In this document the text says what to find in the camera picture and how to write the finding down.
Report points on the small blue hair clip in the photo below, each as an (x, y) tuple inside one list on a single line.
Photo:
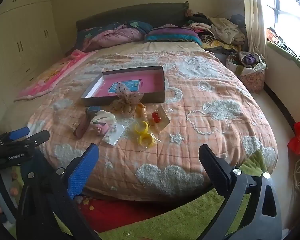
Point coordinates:
[(93, 109)]

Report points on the polka dot hair bow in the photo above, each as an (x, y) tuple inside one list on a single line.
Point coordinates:
[(126, 97)]

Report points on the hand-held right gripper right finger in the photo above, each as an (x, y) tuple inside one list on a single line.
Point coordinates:
[(215, 170)]

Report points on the maroon claw hair clip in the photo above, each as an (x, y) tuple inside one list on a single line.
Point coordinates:
[(81, 127)]

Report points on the striped purple pillow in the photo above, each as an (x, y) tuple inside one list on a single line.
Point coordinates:
[(172, 36)]

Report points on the cherry earring packet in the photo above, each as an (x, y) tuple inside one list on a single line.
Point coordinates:
[(162, 121)]

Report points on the cream curtain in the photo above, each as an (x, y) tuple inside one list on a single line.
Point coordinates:
[(255, 17)]

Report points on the bedding on window sill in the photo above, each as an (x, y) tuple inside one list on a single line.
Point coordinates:
[(290, 52)]

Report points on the green rug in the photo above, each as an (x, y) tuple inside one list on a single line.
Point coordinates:
[(185, 220)]

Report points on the pink and navy duvet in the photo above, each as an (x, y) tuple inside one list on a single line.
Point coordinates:
[(115, 36)]

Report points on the white claw hair clip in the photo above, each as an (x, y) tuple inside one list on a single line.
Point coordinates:
[(101, 116)]

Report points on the yellow hoops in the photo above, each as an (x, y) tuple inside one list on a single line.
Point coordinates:
[(141, 128)]

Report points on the dark bed headboard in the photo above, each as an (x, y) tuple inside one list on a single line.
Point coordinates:
[(130, 13)]

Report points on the window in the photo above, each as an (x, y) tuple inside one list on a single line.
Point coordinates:
[(292, 12)]

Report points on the pink fuzzy hair clip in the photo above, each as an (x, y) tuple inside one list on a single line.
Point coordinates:
[(102, 129)]

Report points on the pile of clothes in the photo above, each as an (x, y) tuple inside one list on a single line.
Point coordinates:
[(225, 28)]

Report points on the shallow box with pink inside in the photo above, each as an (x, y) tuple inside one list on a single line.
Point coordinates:
[(150, 80)]

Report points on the pink cartoon blanket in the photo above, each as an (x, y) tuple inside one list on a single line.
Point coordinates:
[(52, 77)]

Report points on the floral laundry basket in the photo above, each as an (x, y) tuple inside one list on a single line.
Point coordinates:
[(251, 80)]

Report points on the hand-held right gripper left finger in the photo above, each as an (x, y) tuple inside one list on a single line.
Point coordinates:
[(82, 170)]

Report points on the orange hair clip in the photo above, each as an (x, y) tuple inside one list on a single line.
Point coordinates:
[(143, 112)]

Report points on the peach cloud quilt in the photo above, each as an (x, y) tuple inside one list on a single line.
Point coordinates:
[(190, 120)]

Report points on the cream wardrobe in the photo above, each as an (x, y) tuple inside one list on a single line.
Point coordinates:
[(22, 35)]

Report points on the white earring card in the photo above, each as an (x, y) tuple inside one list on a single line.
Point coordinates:
[(113, 137)]

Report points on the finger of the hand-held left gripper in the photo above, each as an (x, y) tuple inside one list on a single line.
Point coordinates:
[(19, 132), (38, 137)]

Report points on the red floor mat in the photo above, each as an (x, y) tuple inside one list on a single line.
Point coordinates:
[(115, 212)]

